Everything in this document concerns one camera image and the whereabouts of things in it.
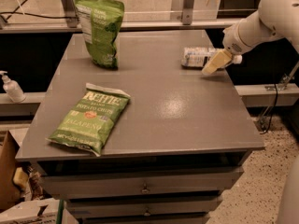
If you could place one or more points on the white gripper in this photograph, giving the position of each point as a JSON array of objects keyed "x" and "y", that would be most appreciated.
[{"x": 234, "y": 42}]

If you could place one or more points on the blue plastic water bottle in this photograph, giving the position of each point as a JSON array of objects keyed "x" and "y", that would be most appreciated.
[{"x": 197, "y": 57}]

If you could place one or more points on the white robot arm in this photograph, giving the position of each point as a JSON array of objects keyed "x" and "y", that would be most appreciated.
[{"x": 273, "y": 20}]

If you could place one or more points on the green standing snack bag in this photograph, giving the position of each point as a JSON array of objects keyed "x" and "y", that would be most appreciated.
[{"x": 101, "y": 21}]

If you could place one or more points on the green jalapeno chip bag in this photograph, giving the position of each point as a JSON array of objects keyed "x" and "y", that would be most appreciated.
[{"x": 88, "y": 124}]

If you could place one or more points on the white pump dispenser bottle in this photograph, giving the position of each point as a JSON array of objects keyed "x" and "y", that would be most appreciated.
[{"x": 12, "y": 88}]

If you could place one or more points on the grey drawer cabinet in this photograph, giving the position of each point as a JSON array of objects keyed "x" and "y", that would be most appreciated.
[{"x": 178, "y": 145}]

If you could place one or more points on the white cardboard box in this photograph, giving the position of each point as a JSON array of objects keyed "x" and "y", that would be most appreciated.
[{"x": 47, "y": 211}]

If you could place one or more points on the brown cardboard box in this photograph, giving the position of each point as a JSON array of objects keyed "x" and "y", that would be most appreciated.
[{"x": 9, "y": 193}]

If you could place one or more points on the metal frame rail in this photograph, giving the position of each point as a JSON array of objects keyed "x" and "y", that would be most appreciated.
[{"x": 37, "y": 16}]

